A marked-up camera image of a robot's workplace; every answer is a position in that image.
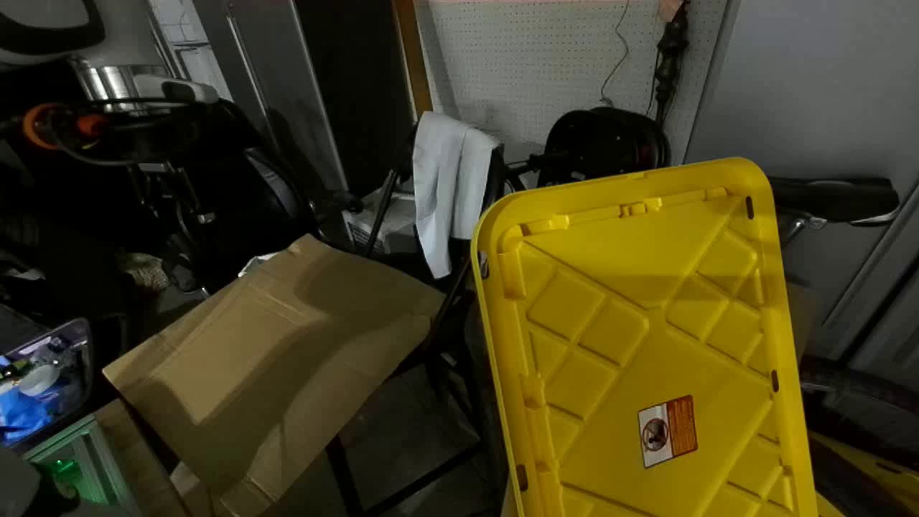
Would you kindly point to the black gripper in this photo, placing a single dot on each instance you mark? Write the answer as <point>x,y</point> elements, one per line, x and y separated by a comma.
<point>181,133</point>

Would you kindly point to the white cloth towel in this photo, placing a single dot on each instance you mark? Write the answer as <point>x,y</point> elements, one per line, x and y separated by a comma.
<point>449,189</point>

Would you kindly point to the Franka robot arm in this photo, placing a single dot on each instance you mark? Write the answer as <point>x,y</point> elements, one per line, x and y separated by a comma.
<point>103,86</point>

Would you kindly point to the crumpled white plastic sheet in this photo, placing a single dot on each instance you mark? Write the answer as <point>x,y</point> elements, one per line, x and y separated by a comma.
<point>382,221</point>

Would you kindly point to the brown cardboard box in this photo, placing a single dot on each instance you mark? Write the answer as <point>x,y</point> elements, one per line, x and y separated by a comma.
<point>275,363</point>

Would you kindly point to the wooden plank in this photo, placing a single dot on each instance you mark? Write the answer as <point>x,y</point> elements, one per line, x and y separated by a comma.
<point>410,60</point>

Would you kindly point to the white pegboard panel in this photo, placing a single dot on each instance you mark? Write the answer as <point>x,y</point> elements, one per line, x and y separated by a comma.
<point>534,61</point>

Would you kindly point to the clear plastic storage bin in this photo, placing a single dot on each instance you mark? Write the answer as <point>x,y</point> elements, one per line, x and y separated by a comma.
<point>44,383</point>

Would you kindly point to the black backpack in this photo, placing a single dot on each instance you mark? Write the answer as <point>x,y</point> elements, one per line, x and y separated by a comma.
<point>604,146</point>

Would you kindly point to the blue gloves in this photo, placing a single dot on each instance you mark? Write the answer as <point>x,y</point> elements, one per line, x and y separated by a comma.
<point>20,416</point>

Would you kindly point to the green bottle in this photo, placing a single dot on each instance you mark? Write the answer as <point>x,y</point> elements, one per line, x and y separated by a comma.
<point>63,479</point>

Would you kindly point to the large yellow plastic bin lid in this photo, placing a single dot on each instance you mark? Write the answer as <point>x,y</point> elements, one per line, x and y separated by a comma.
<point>650,335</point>

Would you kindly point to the black padded armrest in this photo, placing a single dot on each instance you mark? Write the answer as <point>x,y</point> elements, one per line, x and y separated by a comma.
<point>833,198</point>

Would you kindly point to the yellow plastic bin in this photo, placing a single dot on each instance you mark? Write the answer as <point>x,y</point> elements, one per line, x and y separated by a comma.
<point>866,479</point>

